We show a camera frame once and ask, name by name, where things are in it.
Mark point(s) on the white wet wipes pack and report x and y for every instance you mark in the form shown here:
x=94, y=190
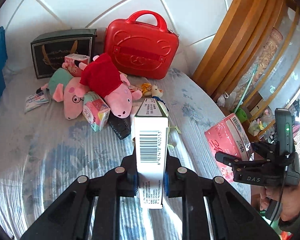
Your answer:
x=35, y=100

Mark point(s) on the patterned bed sheet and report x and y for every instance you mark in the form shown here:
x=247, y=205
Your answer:
x=42, y=153

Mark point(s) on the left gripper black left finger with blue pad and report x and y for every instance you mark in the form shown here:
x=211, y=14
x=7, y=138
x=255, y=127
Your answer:
x=88, y=207

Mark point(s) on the small white green plush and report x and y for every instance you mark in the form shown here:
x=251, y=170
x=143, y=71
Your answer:
x=156, y=93

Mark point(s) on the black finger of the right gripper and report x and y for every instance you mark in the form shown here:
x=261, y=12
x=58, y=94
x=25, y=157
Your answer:
x=227, y=159

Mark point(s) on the green cup on floor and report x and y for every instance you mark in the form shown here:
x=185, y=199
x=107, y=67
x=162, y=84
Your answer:
x=241, y=114

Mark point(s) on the person's right hand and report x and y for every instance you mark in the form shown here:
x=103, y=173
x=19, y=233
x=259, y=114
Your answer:
x=290, y=200

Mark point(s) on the pink floral tissue box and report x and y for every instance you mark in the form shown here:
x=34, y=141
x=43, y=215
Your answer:
x=72, y=61

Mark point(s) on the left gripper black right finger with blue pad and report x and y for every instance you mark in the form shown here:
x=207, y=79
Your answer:
x=212, y=208

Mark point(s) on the pink tissue pack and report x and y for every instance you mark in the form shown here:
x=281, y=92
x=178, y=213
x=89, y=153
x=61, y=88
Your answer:
x=228, y=136

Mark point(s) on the black cylinder bottle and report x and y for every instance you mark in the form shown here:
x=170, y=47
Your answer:
x=121, y=127

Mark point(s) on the red dress pig plush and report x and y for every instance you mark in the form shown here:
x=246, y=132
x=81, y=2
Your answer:
x=103, y=78

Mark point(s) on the red plastic suitcase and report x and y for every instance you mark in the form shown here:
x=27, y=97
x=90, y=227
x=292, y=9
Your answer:
x=141, y=45

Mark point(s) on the teal dress pig plush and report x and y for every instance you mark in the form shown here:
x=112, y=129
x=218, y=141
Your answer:
x=63, y=87

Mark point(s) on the colourful small tissue pack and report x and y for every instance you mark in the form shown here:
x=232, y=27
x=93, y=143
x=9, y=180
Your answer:
x=95, y=111

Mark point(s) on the black gift bag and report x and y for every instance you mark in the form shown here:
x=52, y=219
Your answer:
x=49, y=49

